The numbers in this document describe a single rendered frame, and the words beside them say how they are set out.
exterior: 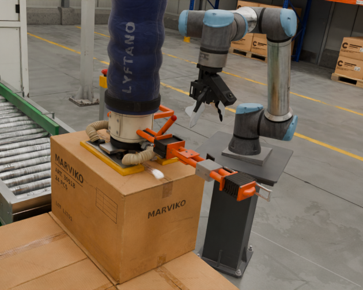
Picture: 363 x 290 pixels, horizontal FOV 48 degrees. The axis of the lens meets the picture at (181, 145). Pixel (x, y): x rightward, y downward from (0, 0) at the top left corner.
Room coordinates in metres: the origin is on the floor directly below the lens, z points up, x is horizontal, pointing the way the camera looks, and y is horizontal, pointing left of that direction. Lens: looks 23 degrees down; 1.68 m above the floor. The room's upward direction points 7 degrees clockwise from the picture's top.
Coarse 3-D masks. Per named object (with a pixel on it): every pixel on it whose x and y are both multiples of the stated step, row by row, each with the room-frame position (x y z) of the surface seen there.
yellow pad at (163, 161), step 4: (156, 156) 1.54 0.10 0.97; (160, 156) 1.53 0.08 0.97; (156, 160) 1.52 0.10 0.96; (160, 160) 1.51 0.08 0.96; (164, 160) 1.51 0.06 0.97; (168, 160) 1.52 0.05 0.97; (172, 160) 1.53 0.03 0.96; (176, 160) 1.55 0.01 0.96; (160, 164) 1.51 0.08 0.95; (164, 164) 1.50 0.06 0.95
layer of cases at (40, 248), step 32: (32, 224) 1.55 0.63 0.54; (0, 256) 1.31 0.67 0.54; (32, 256) 1.33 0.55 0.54; (64, 256) 1.36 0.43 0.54; (192, 256) 1.46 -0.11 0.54; (0, 288) 1.14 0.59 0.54; (32, 288) 1.16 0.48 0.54; (64, 288) 1.18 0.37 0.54; (96, 288) 1.20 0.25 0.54; (128, 288) 1.22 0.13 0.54; (160, 288) 1.24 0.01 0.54; (192, 288) 1.26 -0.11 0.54; (224, 288) 1.28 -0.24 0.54
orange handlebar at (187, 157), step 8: (168, 112) 1.77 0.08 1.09; (144, 136) 1.47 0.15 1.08; (152, 136) 1.46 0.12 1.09; (176, 152) 1.33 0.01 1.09; (184, 152) 1.33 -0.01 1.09; (192, 152) 1.33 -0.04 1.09; (184, 160) 1.30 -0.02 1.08; (192, 160) 1.28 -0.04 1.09; (200, 160) 1.30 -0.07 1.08; (216, 176) 1.19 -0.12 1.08; (248, 192) 1.10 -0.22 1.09
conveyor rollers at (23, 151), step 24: (0, 96) 3.25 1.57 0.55; (0, 120) 2.73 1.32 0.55; (24, 120) 2.78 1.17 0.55; (0, 144) 2.37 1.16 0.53; (24, 144) 2.39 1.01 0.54; (48, 144) 2.42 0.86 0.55; (0, 168) 2.03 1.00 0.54; (24, 168) 2.06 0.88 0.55; (48, 168) 2.13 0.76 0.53; (24, 192) 1.85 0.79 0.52
